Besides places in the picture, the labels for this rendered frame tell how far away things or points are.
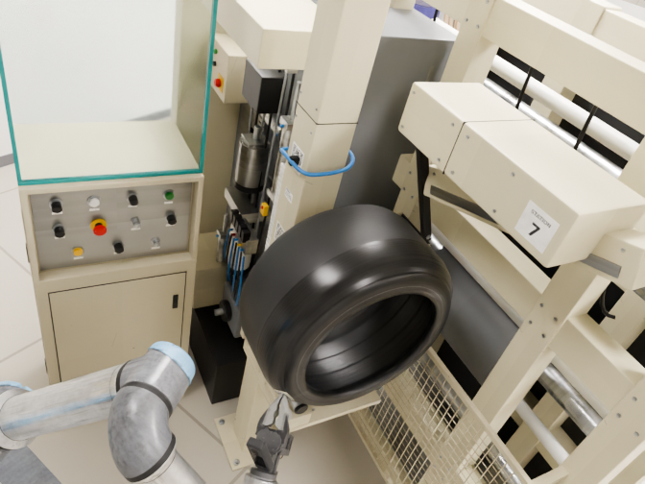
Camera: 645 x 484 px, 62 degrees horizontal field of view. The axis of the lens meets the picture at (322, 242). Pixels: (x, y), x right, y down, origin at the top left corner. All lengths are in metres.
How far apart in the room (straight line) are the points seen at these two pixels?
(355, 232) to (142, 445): 0.69
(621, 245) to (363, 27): 0.77
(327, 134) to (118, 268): 0.95
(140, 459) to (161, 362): 0.19
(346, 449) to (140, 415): 1.73
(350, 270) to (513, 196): 0.41
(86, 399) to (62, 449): 1.34
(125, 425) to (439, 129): 1.00
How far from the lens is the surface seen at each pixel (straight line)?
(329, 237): 1.35
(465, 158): 1.37
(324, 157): 1.51
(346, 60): 1.40
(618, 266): 1.30
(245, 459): 2.59
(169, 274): 2.09
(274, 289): 1.36
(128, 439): 1.12
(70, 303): 2.09
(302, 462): 2.64
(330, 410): 1.82
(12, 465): 1.96
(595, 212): 1.22
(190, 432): 2.66
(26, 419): 1.50
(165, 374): 1.17
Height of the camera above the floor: 2.27
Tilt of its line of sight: 37 degrees down
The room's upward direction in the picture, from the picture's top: 15 degrees clockwise
